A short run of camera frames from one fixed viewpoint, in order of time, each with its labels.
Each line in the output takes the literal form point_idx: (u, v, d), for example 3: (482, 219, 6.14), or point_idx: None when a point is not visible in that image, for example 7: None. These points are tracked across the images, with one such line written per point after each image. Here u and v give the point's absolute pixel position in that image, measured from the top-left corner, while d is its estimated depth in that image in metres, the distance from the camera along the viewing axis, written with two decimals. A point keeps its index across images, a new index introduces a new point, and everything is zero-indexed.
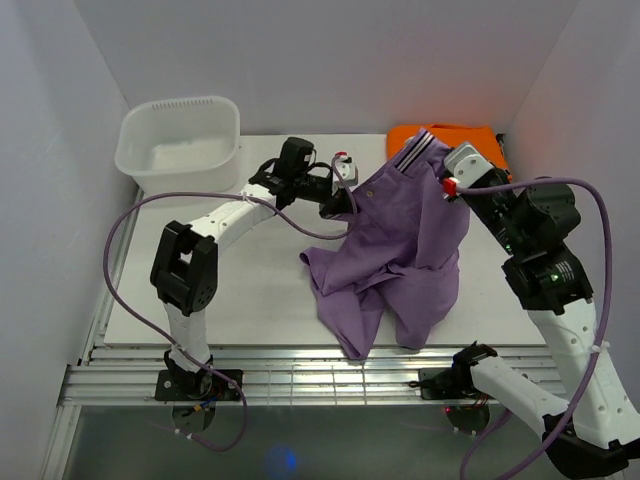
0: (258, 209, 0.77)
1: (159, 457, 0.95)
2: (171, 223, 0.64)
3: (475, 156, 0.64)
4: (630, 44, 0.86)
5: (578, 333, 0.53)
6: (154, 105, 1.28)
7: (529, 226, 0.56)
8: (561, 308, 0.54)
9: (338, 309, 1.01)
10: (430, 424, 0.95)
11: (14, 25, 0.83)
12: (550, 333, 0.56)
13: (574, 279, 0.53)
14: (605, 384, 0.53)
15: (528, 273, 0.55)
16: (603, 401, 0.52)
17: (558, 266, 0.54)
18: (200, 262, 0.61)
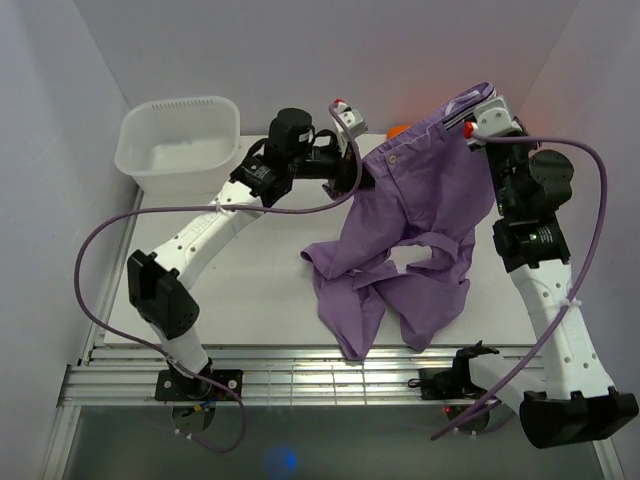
0: (236, 218, 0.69)
1: (158, 456, 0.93)
2: (134, 254, 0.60)
3: (503, 109, 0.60)
4: (631, 40, 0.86)
5: (549, 288, 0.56)
6: (154, 105, 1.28)
7: (525, 194, 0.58)
8: (536, 263, 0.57)
9: (337, 308, 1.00)
10: (431, 424, 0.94)
11: (14, 26, 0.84)
12: (527, 291, 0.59)
13: (554, 246, 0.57)
14: (572, 336, 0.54)
15: (509, 234, 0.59)
16: (569, 353, 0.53)
17: (540, 231, 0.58)
18: (165, 300, 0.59)
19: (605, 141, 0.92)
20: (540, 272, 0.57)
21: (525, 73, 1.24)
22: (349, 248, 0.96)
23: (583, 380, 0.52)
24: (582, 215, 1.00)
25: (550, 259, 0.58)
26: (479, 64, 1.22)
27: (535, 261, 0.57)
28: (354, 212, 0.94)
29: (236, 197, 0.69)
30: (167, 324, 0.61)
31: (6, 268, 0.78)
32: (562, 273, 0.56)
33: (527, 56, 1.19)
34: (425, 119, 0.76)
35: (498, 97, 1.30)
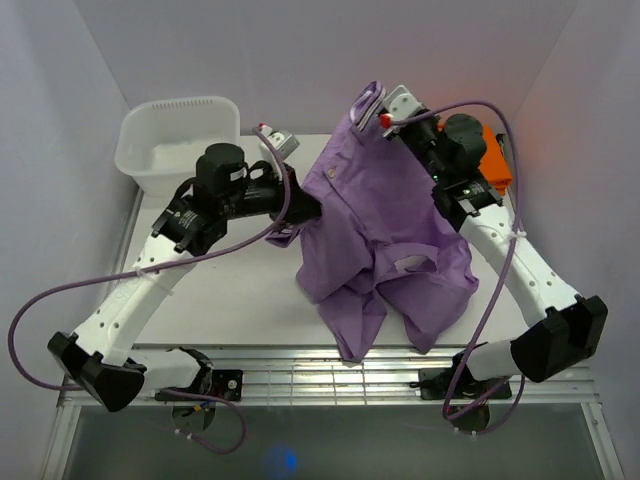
0: (164, 276, 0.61)
1: (157, 457, 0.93)
2: (52, 341, 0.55)
3: (406, 93, 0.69)
4: (631, 40, 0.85)
5: (496, 229, 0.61)
6: (155, 105, 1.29)
7: (449, 157, 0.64)
8: (477, 212, 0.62)
9: (338, 307, 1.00)
10: (431, 424, 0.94)
11: (13, 26, 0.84)
12: (479, 239, 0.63)
13: (487, 196, 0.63)
14: (527, 264, 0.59)
15: (447, 195, 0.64)
16: (531, 277, 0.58)
17: (473, 185, 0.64)
18: (99, 388, 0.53)
19: (605, 141, 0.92)
20: (481, 219, 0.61)
21: (525, 73, 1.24)
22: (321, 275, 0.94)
23: (551, 296, 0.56)
24: (583, 215, 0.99)
25: (486, 207, 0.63)
26: (479, 64, 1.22)
27: (475, 211, 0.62)
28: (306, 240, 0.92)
29: (159, 257, 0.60)
30: (111, 403, 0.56)
31: (6, 268, 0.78)
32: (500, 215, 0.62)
33: (527, 56, 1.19)
34: (340, 132, 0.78)
35: (498, 98, 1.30)
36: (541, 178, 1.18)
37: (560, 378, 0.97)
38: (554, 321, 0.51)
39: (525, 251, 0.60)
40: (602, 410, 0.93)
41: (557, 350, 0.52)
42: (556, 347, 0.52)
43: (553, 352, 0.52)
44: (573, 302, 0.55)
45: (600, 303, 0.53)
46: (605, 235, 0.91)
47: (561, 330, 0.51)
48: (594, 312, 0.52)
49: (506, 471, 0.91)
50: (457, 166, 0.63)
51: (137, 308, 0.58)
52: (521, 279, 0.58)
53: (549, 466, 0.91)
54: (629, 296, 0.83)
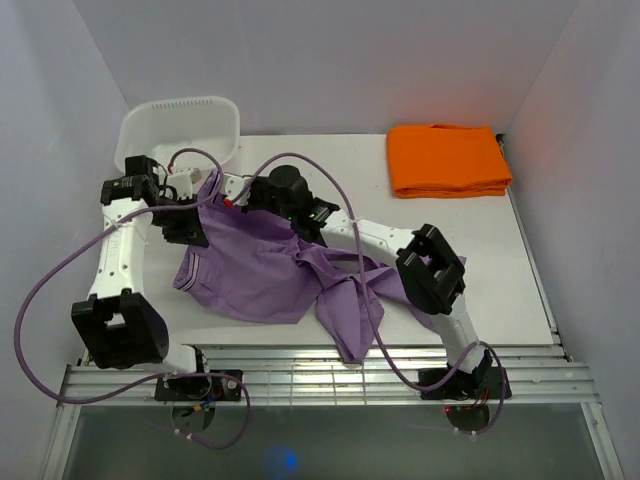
0: (139, 222, 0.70)
1: (157, 458, 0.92)
2: (73, 308, 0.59)
3: (231, 179, 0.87)
4: (629, 40, 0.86)
5: (342, 225, 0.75)
6: (155, 105, 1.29)
7: (286, 198, 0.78)
8: (323, 223, 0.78)
9: (337, 310, 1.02)
10: (431, 424, 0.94)
11: (13, 25, 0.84)
12: (344, 244, 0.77)
13: (329, 211, 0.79)
14: (372, 232, 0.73)
15: (306, 227, 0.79)
16: (379, 238, 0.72)
17: (317, 210, 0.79)
18: (138, 317, 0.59)
19: (603, 142, 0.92)
20: (329, 225, 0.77)
21: (524, 74, 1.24)
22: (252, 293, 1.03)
23: (396, 241, 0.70)
24: (582, 216, 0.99)
25: (331, 216, 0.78)
26: (478, 65, 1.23)
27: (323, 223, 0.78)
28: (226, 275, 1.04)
29: (125, 211, 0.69)
30: (150, 341, 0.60)
31: (7, 268, 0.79)
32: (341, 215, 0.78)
33: (526, 57, 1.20)
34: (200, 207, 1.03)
35: (497, 98, 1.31)
36: (541, 179, 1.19)
37: (559, 378, 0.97)
38: (408, 255, 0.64)
39: (367, 226, 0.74)
40: (602, 409, 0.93)
41: (431, 277, 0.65)
42: (427, 275, 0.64)
43: (428, 280, 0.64)
44: (413, 236, 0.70)
45: (430, 227, 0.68)
46: (604, 235, 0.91)
47: (418, 259, 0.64)
48: (430, 235, 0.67)
49: (506, 470, 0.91)
50: (295, 201, 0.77)
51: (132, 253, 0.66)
52: (374, 244, 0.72)
53: (549, 466, 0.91)
54: (628, 296, 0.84)
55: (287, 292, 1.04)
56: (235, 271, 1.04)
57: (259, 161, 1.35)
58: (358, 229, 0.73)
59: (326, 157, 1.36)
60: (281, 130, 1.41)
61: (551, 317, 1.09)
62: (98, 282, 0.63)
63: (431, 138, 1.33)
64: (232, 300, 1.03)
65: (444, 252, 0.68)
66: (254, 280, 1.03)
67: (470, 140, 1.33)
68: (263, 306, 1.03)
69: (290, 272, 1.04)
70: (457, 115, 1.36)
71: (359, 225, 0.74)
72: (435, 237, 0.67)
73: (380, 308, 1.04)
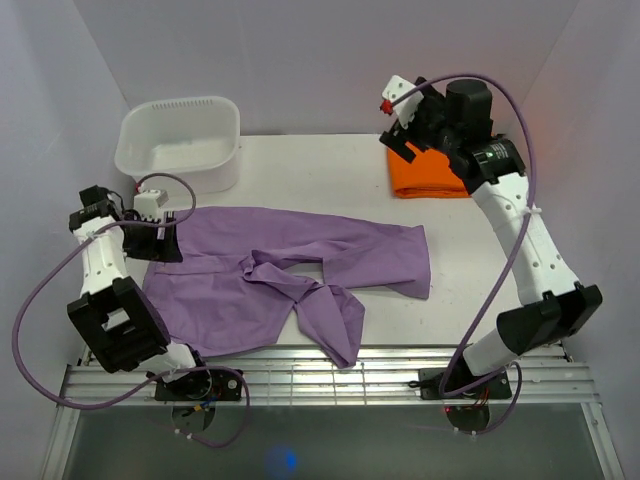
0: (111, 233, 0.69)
1: (157, 458, 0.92)
2: (70, 307, 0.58)
3: (401, 81, 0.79)
4: (630, 41, 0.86)
5: (509, 199, 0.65)
6: (154, 104, 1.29)
7: (469, 123, 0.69)
8: (496, 180, 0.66)
9: (319, 320, 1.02)
10: (431, 424, 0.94)
11: (14, 25, 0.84)
12: (493, 208, 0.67)
13: (509, 162, 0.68)
14: (538, 245, 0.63)
15: (468, 158, 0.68)
16: (536, 258, 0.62)
17: (494, 147, 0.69)
18: (135, 306, 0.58)
19: (603, 142, 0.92)
20: (502, 183, 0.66)
21: (524, 75, 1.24)
22: (217, 322, 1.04)
23: (551, 280, 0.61)
24: (582, 217, 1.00)
25: (508, 174, 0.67)
26: (478, 65, 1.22)
27: (496, 179, 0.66)
28: (192, 312, 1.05)
29: (96, 226, 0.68)
30: (152, 325, 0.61)
31: (7, 269, 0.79)
32: (521, 186, 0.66)
33: (526, 57, 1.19)
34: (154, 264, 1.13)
35: (498, 99, 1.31)
36: (541, 179, 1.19)
37: (559, 378, 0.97)
38: (550, 305, 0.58)
39: (536, 231, 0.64)
40: (602, 410, 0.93)
41: (544, 331, 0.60)
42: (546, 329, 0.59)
43: (538, 333, 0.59)
44: (571, 289, 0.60)
45: (598, 297, 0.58)
46: (604, 235, 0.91)
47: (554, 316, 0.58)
48: (588, 302, 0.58)
49: (505, 470, 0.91)
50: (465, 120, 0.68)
51: (115, 257, 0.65)
52: (526, 257, 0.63)
53: (549, 465, 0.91)
54: (628, 298, 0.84)
55: (252, 310, 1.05)
56: (199, 311, 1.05)
57: (259, 160, 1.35)
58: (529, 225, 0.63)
59: (326, 156, 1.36)
60: (281, 129, 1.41)
61: None
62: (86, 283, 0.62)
63: None
64: (204, 341, 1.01)
65: (574, 323, 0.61)
66: (217, 309, 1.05)
67: None
68: (233, 333, 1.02)
69: (246, 291, 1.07)
70: None
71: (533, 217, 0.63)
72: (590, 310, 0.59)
73: (359, 305, 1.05)
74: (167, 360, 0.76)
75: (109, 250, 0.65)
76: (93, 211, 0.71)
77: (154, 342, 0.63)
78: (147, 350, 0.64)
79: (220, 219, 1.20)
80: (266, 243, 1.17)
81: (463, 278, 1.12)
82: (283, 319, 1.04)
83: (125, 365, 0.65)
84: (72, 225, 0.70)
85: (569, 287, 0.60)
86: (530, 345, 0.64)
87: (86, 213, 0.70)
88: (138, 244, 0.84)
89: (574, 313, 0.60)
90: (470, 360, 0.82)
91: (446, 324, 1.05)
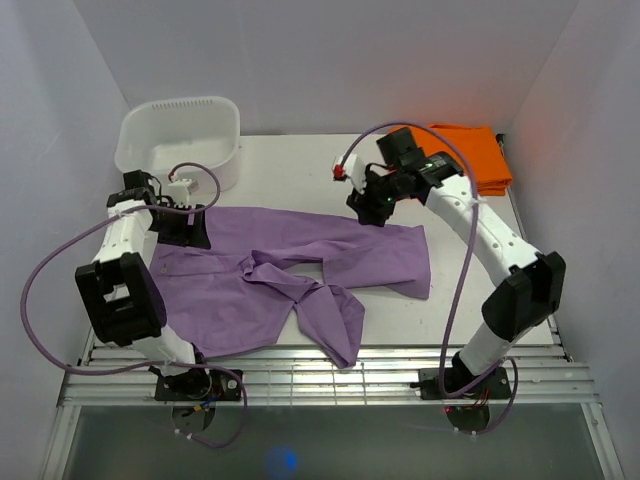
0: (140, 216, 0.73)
1: (157, 458, 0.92)
2: (80, 272, 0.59)
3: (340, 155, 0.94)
4: (629, 41, 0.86)
5: (458, 196, 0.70)
6: (154, 105, 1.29)
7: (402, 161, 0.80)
8: (439, 183, 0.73)
9: (319, 320, 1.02)
10: (431, 424, 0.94)
11: (13, 26, 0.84)
12: (446, 211, 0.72)
13: (449, 169, 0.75)
14: (493, 229, 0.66)
15: (413, 174, 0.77)
16: (494, 240, 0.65)
17: (433, 161, 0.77)
18: (136, 279, 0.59)
19: (603, 142, 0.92)
20: (445, 185, 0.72)
21: (524, 74, 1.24)
22: (216, 323, 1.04)
23: (514, 254, 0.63)
24: (582, 217, 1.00)
25: (449, 178, 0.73)
26: (478, 66, 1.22)
27: (439, 183, 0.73)
28: (191, 313, 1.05)
29: (126, 206, 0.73)
30: (148, 302, 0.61)
31: (7, 269, 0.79)
32: (462, 185, 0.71)
33: (526, 58, 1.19)
34: (155, 264, 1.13)
35: (498, 99, 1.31)
36: (541, 179, 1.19)
37: (559, 378, 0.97)
38: (518, 278, 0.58)
39: (487, 218, 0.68)
40: (602, 410, 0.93)
41: (523, 306, 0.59)
42: (524, 305, 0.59)
43: (518, 310, 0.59)
44: (533, 259, 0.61)
45: (558, 258, 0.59)
46: (604, 235, 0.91)
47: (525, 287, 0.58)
48: (554, 267, 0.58)
49: (505, 470, 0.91)
50: (397, 151, 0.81)
51: (132, 234, 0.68)
52: (486, 243, 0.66)
53: (549, 465, 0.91)
54: (628, 298, 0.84)
55: (252, 310, 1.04)
56: (199, 311, 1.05)
57: (259, 160, 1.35)
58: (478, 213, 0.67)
59: (326, 156, 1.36)
60: (281, 129, 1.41)
61: (551, 317, 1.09)
62: (103, 252, 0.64)
63: (430, 138, 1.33)
64: (204, 341, 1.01)
65: (553, 292, 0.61)
66: (217, 310, 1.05)
67: (469, 140, 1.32)
68: (232, 333, 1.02)
69: (246, 291, 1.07)
70: (456, 115, 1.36)
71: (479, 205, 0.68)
72: (558, 273, 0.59)
73: (359, 305, 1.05)
74: (165, 350, 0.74)
75: (129, 226, 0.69)
76: (132, 196, 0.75)
77: (147, 322, 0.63)
78: (140, 330, 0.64)
79: (219, 219, 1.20)
80: (266, 243, 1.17)
81: (463, 278, 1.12)
82: (283, 319, 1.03)
83: (117, 339, 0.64)
84: (108, 205, 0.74)
85: (532, 258, 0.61)
86: (519, 326, 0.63)
87: (125, 196, 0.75)
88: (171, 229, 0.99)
89: (546, 283, 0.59)
90: (468, 359, 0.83)
91: (446, 324, 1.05)
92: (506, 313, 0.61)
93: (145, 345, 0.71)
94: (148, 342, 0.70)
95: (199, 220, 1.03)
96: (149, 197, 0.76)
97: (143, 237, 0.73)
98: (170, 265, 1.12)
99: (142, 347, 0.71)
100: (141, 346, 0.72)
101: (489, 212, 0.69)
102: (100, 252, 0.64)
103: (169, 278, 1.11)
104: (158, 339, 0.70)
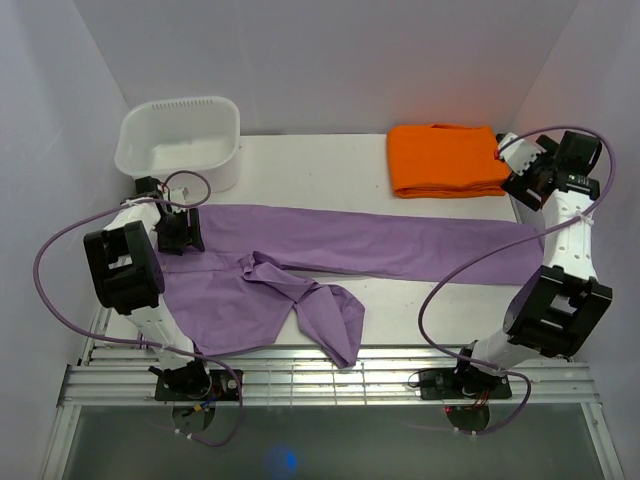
0: (149, 208, 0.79)
1: (157, 458, 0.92)
2: (88, 233, 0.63)
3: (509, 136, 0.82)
4: (631, 42, 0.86)
5: (570, 207, 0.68)
6: (154, 104, 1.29)
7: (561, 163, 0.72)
8: (565, 190, 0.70)
9: (318, 318, 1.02)
10: (431, 423, 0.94)
11: (12, 27, 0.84)
12: (552, 210, 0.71)
13: (587, 192, 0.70)
14: (573, 238, 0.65)
15: (552, 173, 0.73)
16: (564, 244, 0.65)
17: (581, 178, 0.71)
18: (139, 242, 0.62)
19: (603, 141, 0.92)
20: (566, 195, 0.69)
21: (525, 74, 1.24)
22: (217, 322, 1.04)
23: (569, 264, 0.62)
24: None
25: (579, 194, 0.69)
26: (478, 65, 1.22)
27: (564, 190, 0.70)
28: (191, 312, 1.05)
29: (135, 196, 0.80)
30: (148, 267, 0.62)
31: (6, 269, 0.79)
32: (581, 200, 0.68)
33: (527, 57, 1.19)
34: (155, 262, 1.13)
35: (498, 98, 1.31)
36: None
37: (560, 378, 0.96)
38: (557, 275, 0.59)
39: (579, 233, 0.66)
40: (602, 410, 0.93)
41: (539, 305, 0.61)
42: (543, 302, 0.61)
43: (533, 301, 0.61)
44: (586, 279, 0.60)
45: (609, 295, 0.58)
46: (604, 234, 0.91)
47: (554, 285, 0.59)
48: (596, 296, 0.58)
49: (506, 469, 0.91)
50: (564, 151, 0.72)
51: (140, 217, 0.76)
52: (560, 240, 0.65)
53: (549, 465, 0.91)
54: (627, 299, 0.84)
55: (252, 310, 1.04)
56: (199, 311, 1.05)
57: (259, 160, 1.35)
58: (575, 222, 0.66)
59: (325, 157, 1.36)
60: (281, 129, 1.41)
61: None
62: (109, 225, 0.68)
63: (431, 137, 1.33)
64: (203, 340, 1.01)
65: (579, 324, 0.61)
66: (217, 310, 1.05)
67: (469, 139, 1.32)
68: (232, 332, 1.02)
69: (246, 291, 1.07)
70: (457, 115, 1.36)
71: (581, 222, 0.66)
72: (593, 305, 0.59)
73: (359, 306, 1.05)
74: (162, 329, 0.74)
75: (137, 211, 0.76)
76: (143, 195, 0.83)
77: (146, 289, 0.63)
78: (138, 296, 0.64)
79: (220, 218, 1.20)
80: (266, 243, 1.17)
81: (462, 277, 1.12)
82: (283, 318, 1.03)
83: (118, 306, 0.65)
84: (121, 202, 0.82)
85: (582, 275, 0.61)
86: (527, 335, 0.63)
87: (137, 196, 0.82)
88: (171, 232, 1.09)
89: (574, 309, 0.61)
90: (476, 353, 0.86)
91: (446, 324, 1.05)
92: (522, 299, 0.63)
93: (143, 323, 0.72)
94: (146, 317, 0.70)
95: (196, 220, 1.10)
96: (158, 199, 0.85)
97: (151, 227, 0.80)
98: (170, 264, 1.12)
99: (139, 322, 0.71)
100: (140, 324, 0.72)
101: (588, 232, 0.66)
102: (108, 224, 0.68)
103: (168, 277, 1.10)
104: (157, 313, 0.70)
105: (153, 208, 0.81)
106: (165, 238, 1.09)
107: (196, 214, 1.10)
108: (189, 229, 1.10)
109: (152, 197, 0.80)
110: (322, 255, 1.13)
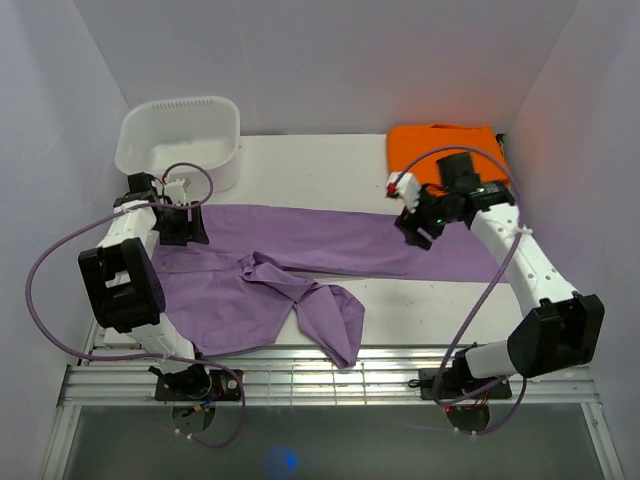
0: (143, 213, 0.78)
1: (157, 458, 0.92)
2: (83, 253, 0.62)
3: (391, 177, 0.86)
4: (631, 42, 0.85)
5: (501, 223, 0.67)
6: (154, 105, 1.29)
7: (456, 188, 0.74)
8: (487, 208, 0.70)
9: (318, 320, 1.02)
10: (431, 424, 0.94)
11: (13, 28, 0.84)
12: (487, 234, 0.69)
13: (501, 194, 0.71)
14: (531, 257, 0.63)
15: (461, 195, 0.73)
16: (530, 270, 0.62)
17: (486, 187, 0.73)
18: (137, 262, 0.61)
19: (604, 141, 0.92)
20: (491, 212, 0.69)
21: (525, 74, 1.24)
22: (217, 322, 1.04)
23: (548, 288, 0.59)
24: (582, 217, 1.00)
25: (499, 205, 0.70)
26: (478, 65, 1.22)
27: (486, 207, 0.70)
28: (191, 312, 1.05)
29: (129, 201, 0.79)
30: (148, 286, 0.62)
31: (6, 269, 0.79)
32: (508, 211, 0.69)
33: (527, 57, 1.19)
34: (156, 261, 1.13)
35: (498, 98, 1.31)
36: (541, 178, 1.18)
37: (561, 378, 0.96)
38: (549, 312, 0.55)
39: (529, 247, 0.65)
40: (602, 410, 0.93)
41: (549, 347, 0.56)
42: (550, 344, 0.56)
43: (543, 346, 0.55)
44: (571, 295, 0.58)
45: (598, 301, 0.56)
46: (604, 234, 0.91)
47: (553, 324, 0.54)
48: (592, 310, 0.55)
49: (506, 469, 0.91)
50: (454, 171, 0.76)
51: (136, 225, 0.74)
52: (523, 268, 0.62)
53: (549, 465, 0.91)
54: (627, 299, 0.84)
55: (252, 310, 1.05)
56: (199, 311, 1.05)
57: (259, 160, 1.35)
58: (520, 240, 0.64)
59: (325, 157, 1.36)
60: (281, 129, 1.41)
61: None
62: (106, 239, 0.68)
63: (430, 137, 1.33)
64: (203, 340, 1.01)
65: (585, 339, 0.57)
66: (217, 310, 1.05)
67: (469, 139, 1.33)
68: (232, 332, 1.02)
69: (246, 290, 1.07)
70: (457, 115, 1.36)
71: (521, 236, 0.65)
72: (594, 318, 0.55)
73: (359, 306, 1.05)
74: (163, 342, 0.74)
75: (133, 219, 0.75)
76: (137, 197, 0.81)
77: (146, 307, 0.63)
78: (138, 315, 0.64)
79: (220, 218, 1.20)
80: (266, 243, 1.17)
81: (462, 277, 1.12)
82: (283, 318, 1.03)
83: (117, 325, 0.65)
84: (113, 206, 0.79)
85: (567, 295, 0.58)
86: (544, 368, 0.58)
87: (130, 197, 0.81)
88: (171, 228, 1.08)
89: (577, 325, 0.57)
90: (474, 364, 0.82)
91: (446, 324, 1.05)
92: (529, 345, 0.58)
93: (142, 337, 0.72)
94: (147, 330, 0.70)
95: (197, 216, 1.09)
96: (153, 198, 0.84)
97: (146, 233, 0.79)
98: (170, 265, 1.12)
99: (140, 335, 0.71)
100: (140, 338, 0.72)
101: (533, 241, 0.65)
102: (104, 239, 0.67)
103: (168, 277, 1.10)
104: (157, 327, 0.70)
105: (148, 213, 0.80)
106: (166, 233, 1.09)
107: (198, 211, 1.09)
108: (190, 225, 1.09)
109: (147, 202, 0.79)
110: (322, 255, 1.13)
